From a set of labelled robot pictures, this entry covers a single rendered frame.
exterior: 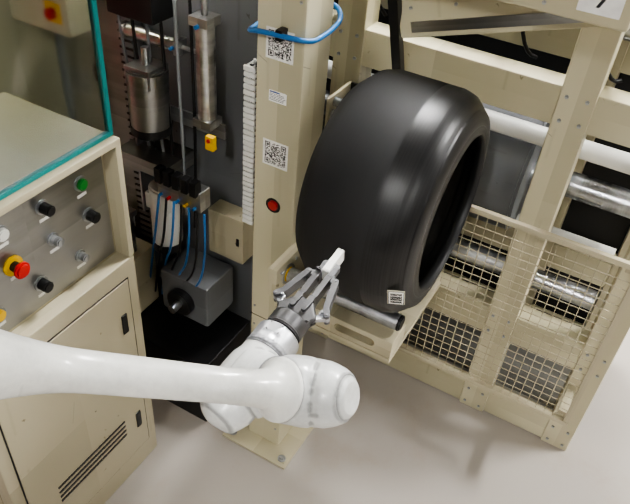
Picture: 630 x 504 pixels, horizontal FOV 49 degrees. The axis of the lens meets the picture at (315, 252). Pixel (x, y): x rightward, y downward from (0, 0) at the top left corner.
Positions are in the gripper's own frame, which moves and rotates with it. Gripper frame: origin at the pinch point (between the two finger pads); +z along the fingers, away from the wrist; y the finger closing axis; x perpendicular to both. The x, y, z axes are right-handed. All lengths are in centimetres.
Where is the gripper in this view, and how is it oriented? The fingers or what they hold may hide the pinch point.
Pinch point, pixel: (333, 264)
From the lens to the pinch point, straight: 141.1
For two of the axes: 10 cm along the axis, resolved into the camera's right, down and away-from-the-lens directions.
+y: -8.7, -3.6, 3.4
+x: 0.0, 6.8, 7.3
